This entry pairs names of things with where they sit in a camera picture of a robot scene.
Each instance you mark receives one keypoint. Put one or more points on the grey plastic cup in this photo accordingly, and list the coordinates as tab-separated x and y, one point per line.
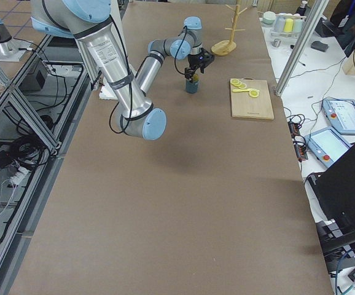
279	23

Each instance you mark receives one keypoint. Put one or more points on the dark teal mug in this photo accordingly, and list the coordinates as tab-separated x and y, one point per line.
191	87

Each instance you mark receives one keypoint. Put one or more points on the wooden cutting board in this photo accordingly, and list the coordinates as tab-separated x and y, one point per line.
245	107

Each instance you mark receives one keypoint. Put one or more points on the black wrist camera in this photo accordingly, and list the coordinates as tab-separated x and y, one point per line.
204	59

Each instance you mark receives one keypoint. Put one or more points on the black square device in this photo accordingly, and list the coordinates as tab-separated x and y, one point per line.
319	46

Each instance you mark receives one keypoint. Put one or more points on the white power strip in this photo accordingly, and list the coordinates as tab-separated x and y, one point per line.
19	176

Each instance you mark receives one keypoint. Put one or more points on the small steel cup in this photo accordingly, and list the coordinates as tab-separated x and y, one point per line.
276	43

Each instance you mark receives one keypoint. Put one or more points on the black monitor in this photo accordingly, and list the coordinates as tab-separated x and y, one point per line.
335	191

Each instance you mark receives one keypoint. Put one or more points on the yellow plastic knife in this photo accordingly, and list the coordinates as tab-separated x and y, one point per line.
244	90

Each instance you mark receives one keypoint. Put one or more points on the black power strip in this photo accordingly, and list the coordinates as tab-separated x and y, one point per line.
298	141

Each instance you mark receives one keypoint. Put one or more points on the clear dish rack tray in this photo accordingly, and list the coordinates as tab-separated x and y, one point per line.
290	35

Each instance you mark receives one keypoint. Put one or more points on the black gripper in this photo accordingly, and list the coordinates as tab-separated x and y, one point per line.
193	62

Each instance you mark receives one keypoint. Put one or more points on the blue teach pendant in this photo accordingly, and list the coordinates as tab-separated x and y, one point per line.
341	114
327	145

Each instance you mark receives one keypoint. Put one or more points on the green rimmed bowl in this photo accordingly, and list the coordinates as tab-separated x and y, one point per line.
268	17

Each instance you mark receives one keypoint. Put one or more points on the yellow plastic cup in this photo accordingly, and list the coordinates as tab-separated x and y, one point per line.
288	25

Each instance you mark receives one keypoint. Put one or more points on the aluminium frame post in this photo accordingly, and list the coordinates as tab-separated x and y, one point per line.
312	20

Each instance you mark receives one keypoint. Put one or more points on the wooden cup storage rack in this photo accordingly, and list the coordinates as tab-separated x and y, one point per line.
225	47

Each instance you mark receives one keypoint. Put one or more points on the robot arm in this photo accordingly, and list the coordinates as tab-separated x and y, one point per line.
90	23
188	42

